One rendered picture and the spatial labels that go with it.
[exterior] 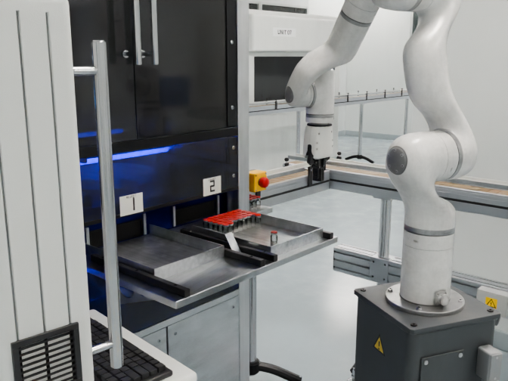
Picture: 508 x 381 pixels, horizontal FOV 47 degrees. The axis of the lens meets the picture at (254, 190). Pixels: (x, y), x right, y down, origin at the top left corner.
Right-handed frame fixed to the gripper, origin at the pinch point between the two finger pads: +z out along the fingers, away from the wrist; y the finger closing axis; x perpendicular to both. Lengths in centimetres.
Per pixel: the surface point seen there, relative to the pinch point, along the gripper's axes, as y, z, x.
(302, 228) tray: -5.8, 20.5, -9.9
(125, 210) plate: 42, 10, -40
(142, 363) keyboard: 77, 27, 9
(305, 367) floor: -64, 110, -47
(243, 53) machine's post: -10, -36, -39
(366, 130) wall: -804, 98, -438
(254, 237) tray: 8.4, 22.0, -18.5
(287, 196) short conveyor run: -50, 24, -49
